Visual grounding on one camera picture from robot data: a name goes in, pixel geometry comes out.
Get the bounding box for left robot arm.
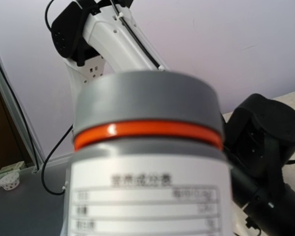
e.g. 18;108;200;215
46;0;295;236

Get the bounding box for paper cupcake liners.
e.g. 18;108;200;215
0;172;20;191

